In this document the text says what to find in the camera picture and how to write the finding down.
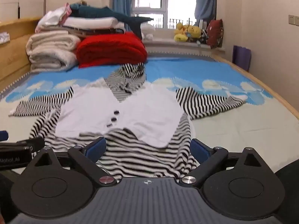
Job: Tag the yellow plush toy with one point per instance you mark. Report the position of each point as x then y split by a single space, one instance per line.
180 33
193 31

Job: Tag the red bag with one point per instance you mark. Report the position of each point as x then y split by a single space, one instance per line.
215 33

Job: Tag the white windowsill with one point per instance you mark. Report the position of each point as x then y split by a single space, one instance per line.
168 44

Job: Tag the purple box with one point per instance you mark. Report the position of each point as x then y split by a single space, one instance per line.
241 57

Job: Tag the white folded quilt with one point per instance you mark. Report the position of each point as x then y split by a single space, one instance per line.
93 23

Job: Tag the dark cloth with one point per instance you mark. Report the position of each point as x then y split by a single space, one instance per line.
288 186

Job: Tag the wooden bed frame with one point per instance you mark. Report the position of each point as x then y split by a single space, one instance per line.
268 84

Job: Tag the teal shark plush toy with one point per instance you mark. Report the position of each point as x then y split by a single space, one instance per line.
98 11

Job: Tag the wall socket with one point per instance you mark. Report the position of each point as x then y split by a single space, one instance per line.
293 19

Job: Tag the window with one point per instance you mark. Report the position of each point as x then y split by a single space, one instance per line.
161 2

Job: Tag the wooden headboard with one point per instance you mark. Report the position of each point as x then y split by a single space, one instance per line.
16 51

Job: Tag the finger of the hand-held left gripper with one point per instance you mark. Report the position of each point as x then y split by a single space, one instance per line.
28 142

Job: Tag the cream folded blanket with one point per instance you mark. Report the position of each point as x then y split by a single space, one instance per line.
50 51

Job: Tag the pink and white clothes pile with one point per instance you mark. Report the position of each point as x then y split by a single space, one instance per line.
53 17

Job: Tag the white plush toy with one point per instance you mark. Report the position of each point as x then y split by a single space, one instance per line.
147 31

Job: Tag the blue and white printed blanket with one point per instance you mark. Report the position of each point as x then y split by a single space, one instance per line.
233 126

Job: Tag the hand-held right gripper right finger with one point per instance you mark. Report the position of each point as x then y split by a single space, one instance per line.
200 149

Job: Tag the red knitted blanket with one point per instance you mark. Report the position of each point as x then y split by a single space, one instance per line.
109 49

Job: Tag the striped top with white vest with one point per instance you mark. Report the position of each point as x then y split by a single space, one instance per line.
130 107

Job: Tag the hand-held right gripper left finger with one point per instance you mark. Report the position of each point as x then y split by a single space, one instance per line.
97 147

